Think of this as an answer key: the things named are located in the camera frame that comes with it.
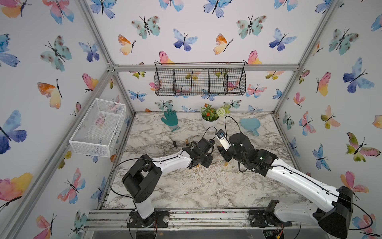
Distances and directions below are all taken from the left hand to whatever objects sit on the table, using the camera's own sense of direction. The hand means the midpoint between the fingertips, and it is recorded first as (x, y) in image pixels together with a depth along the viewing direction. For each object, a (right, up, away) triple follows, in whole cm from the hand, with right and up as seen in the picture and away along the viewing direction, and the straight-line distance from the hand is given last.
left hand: (210, 157), depth 89 cm
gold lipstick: (+10, -4, +3) cm, 11 cm away
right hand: (+5, +11, -14) cm, 18 cm away
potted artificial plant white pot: (+1, +20, +19) cm, 27 cm away
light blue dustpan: (+33, +20, +24) cm, 45 cm away
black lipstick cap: (-23, +7, +11) cm, 26 cm away
